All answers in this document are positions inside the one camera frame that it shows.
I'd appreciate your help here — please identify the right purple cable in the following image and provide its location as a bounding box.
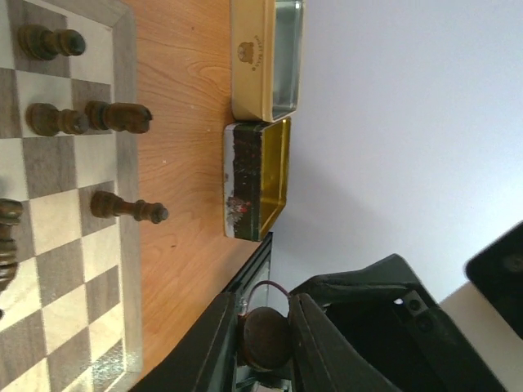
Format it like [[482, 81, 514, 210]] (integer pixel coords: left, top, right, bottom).
[[244, 279, 292, 315]]

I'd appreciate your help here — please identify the pile of dark chess pieces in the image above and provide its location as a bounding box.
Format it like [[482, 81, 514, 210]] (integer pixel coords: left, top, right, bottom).
[[1, 198, 24, 292]]

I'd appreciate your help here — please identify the dark pawn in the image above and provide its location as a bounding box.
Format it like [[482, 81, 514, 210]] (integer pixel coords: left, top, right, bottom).
[[236, 306, 293, 372]]

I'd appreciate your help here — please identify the wooden folding chess board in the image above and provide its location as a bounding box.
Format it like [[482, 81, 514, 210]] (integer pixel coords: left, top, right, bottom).
[[1, 1, 142, 391]]

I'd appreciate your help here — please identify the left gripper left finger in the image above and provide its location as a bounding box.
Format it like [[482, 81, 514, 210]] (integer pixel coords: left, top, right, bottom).
[[132, 292, 239, 392]]

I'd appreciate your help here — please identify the gold tin box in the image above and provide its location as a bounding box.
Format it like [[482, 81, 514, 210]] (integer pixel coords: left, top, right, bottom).
[[223, 117, 292, 242]]

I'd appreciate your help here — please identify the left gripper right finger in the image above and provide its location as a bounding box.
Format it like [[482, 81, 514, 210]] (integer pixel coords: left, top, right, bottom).
[[288, 254, 503, 391]]

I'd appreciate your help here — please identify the silver tin lid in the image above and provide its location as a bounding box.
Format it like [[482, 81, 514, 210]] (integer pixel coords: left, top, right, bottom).
[[230, 0, 306, 123]]

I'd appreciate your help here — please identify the dark chess piece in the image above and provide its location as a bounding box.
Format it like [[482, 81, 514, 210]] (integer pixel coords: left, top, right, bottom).
[[17, 24, 87, 61], [84, 100, 153, 134], [25, 103, 89, 137], [90, 190, 169, 224]]

